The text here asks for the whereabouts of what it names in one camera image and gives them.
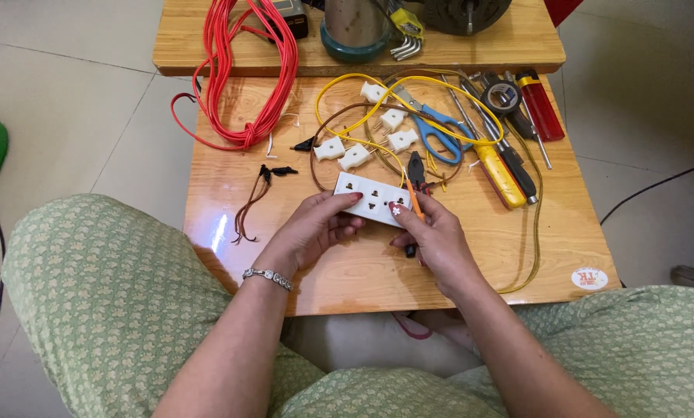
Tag person's right hand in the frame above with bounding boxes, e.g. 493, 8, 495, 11
389, 193, 488, 300

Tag person's left hand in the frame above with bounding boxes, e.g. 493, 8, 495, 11
253, 192, 367, 283

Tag orange tester screwdriver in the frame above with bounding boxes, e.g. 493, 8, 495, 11
404, 174, 426, 224

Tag white socket strip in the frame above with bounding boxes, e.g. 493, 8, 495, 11
333, 171, 413, 228

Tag small wooden table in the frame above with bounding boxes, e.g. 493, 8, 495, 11
182, 72, 622, 318

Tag black red pliers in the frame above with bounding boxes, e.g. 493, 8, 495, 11
407, 151, 435, 195

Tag white plug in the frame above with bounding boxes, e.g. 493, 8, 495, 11
337, 143, 377, 172
360, 81, 388, 105
313, 136, 347, 162
374, 108, 409, 135
382, 128, 420, 154

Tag pink sandal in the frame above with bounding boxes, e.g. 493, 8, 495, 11
390, 312, 434, 341

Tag thin silver screwdriver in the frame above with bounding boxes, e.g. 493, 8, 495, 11
503, 70, 553, 171

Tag round white sticker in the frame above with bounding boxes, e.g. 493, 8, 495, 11
570, 266, 609, 291

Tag black electrical tape roll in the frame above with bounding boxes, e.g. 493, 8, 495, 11
480, 80, 522, 120

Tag red lighter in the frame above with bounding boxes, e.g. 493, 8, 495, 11
515, 69, 566, 143

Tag green patterned trousers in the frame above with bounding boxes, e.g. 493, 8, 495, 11
1, 193, 694, 418

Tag long wooden table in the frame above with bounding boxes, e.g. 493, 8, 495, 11
152, 0, 567, 78

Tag metal cylinder teal base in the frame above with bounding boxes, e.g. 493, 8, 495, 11
320, 0, 392, 64

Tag black yellow device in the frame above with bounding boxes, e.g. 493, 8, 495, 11
265, 0, 310, 43

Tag hex key set yellow holder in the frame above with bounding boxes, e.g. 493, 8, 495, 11
387, 0, 426, 62

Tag dark round motor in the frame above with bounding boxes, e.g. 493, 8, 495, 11
421, 0, 513, 37

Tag red plastic object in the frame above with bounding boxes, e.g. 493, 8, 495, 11
543, 0, 585, 28

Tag short brown wires black connector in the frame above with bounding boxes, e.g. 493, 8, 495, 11
231, 164, 272, 245

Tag silver bracelet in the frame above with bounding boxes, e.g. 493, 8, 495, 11
242, 267, 294, 292

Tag yellow handled screwdriver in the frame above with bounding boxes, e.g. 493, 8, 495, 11
440, 74, 528, 210

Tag white wire scrap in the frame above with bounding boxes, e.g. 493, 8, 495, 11
265, 113, 301, 159

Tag olive transparent wire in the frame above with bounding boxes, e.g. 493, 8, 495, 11
363, 70, 544, 295

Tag black handled screwdriver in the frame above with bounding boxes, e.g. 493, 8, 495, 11
457, 75, 540, 206

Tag blue handled scissors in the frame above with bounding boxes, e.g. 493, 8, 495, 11
391, 85, 476, 166

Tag yellow wire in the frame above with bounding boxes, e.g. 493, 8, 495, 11
314, 72, 506, 188

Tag red wire coil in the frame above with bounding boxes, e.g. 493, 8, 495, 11
170, 0, 299, 152

